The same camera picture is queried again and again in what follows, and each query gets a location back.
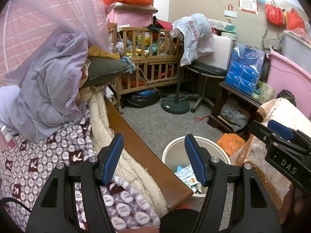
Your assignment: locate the pink storage box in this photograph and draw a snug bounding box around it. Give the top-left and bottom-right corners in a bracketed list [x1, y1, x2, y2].
[107, 9, 154, 28]

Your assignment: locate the black plastic bag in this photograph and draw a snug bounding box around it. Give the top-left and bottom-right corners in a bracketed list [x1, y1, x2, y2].
[125, 91, 162, 108]

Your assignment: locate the cream fuzzy blanket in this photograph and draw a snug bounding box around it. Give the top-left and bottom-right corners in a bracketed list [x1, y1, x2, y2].
[89, 91, 169, 217]

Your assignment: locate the peach fuzzy blanket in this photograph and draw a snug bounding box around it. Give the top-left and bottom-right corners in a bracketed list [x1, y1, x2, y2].
[230, 97, 311, 202]

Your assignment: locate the grey hanging handbag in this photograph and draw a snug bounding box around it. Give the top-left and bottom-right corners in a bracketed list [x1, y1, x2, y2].
[262, 27, 281, 49]

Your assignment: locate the black cable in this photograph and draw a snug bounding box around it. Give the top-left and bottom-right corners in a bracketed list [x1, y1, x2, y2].
[0, 197, 31, 211]

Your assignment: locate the clear tape roll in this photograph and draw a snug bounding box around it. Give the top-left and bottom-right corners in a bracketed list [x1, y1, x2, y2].
[259, 82, 276, 103]

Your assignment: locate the red framed wall poster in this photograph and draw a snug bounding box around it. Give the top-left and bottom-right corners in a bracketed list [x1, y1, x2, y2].
[238, 0, 259, 12]

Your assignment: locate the dark wooden table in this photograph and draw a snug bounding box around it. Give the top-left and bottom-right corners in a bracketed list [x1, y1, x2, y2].
[208, 81, 268, 134]

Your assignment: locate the grey printed bag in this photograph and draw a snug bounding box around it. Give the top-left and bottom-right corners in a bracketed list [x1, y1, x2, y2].
[220, 97, 251, 133]

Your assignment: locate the black round stool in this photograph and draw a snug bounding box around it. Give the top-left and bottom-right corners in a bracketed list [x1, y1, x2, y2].
[185, 61, 227, 113]

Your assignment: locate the pink plastic tub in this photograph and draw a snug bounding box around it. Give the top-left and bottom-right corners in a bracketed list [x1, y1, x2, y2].
[266, 46, 311, 119]

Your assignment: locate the green white milk carton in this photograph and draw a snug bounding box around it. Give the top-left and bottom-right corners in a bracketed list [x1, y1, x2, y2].
[174, 165, 196, 182]

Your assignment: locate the pack of blue tissue boxes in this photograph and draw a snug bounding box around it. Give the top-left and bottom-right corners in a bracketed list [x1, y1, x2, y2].
[225, 42, 265, 96]

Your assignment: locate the pile of colourful clothes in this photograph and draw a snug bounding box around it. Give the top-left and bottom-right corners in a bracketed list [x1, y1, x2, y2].
[119, 21, 183, 56]

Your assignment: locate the wooden bed frame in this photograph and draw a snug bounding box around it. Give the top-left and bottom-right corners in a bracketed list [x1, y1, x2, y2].
[103, 95, 194, 211]

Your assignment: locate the lavender grey clothing pile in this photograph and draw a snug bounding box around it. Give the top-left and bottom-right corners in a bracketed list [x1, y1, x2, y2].
[0, 31, 89, 142]

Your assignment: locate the lavender mosquito net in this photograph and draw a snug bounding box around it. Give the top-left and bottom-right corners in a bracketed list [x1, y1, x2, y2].
[0, 0, 110, 85]

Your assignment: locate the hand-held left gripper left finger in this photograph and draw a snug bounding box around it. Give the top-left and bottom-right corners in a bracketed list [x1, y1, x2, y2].
[25, 133, 125, 233]

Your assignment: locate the translucent storage box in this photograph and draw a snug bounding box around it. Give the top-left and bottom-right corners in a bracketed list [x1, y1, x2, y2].
[279, 29, 311, 68]

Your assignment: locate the white plastic bag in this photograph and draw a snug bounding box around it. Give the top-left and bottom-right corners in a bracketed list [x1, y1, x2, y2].
[170, 13, 217, 66]

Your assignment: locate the black floor fan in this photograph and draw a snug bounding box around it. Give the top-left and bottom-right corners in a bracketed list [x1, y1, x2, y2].
[161, 31, 190, 114]

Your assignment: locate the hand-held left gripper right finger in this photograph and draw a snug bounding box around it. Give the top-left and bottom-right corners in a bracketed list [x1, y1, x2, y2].
[184, 133, 283, 233]

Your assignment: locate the mustard yellow cloth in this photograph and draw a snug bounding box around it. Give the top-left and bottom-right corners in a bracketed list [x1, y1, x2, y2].
[87, 45, 121, 59]

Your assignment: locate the cream plastic bin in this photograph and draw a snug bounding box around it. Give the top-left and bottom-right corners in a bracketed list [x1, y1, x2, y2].
[162, 136, 231, 199]

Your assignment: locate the white appliance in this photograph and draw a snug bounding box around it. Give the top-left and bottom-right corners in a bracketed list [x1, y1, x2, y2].
[194, 34, 235, 70]

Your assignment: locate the white bottle pink label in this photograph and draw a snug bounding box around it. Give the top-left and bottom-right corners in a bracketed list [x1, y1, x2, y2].
[1, 125, 15, 148]

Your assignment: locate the olive green pillow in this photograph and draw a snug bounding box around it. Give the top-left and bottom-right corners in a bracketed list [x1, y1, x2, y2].
[80, 57, 130, 88]

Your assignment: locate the orange tote bag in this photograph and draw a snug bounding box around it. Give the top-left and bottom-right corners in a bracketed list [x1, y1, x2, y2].
[285, 7, 307, 31]

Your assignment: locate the person's right hand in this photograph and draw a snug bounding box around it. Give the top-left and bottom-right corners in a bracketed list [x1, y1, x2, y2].
[277, 184, 311, 225]

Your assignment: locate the dark knit hat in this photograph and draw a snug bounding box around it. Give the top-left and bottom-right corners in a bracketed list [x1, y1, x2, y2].
[277, 90, 297, 107]

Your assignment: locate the red tote bag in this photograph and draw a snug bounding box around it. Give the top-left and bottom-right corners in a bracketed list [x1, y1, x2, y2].
[264, 0, 285, 26]

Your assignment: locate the beige cloth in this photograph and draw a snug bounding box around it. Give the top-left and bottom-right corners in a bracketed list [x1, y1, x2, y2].
[76, 85, 106, 100]

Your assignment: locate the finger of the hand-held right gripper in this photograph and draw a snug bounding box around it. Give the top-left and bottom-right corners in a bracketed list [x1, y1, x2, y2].
[250, 121, 280, 151]
[267, 120, 302, 142]

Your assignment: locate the maroon grey printed blanket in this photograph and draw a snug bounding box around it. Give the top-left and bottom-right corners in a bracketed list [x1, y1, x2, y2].
[0, 109, 161, 233]

